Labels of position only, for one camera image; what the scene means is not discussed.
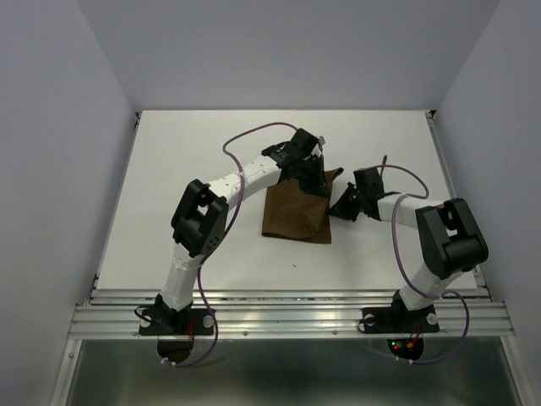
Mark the brown cloth napkin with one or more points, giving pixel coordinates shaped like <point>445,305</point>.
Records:
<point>291,214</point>

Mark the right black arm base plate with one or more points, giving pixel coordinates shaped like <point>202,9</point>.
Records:
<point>385,320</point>

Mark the brown wooden spoon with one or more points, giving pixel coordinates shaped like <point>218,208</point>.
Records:
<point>384,161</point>

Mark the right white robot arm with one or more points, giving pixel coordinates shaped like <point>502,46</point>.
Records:
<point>450,239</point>

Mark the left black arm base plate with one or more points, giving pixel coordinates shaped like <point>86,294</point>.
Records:
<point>196,322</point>

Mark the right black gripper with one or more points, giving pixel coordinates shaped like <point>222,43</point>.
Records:
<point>341,210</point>

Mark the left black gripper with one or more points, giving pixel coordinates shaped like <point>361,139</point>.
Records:
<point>319,185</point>

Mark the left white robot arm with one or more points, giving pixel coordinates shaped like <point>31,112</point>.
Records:
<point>199,223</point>

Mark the aluminium front rail frame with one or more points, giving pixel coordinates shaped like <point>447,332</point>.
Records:
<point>265,314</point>

